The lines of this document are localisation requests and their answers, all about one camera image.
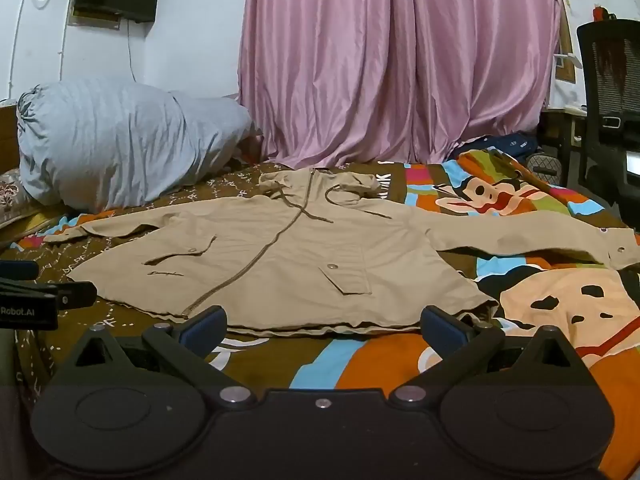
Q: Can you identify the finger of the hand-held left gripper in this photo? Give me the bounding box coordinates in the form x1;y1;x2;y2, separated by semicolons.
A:
50;281;98;311

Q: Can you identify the brown cartoon printed blanket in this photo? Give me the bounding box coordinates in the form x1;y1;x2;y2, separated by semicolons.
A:
0;149;640;480

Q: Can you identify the pink curtain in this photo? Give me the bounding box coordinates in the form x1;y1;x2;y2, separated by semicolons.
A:
237;0;563;171

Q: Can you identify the wooden desk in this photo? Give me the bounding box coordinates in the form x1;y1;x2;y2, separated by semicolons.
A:
542;104;588;186

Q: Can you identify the grey bedding bundle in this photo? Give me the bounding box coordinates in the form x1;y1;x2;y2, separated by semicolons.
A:
16;77;253;213

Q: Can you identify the floral patterned pillow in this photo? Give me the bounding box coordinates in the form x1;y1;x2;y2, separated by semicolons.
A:
0;169;48;233

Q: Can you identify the dark blue bag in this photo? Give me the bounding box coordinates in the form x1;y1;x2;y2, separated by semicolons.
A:
450;131;540;162

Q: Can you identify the wooden headboard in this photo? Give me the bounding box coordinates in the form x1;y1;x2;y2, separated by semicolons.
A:
0;102;22;173

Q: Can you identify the black mesh office chair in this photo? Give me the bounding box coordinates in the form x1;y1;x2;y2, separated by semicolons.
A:
576;19;640;206

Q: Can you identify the framed wall picture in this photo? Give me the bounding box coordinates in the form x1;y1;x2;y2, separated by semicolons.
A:
554;0;576;85

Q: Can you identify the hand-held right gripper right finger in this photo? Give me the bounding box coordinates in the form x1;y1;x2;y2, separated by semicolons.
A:
390;305;593;408

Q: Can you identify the beige hooded jacket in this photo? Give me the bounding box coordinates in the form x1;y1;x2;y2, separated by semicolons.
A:
42;169;637;337

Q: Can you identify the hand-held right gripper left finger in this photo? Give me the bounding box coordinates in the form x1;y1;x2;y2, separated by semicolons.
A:
50;305;258;408

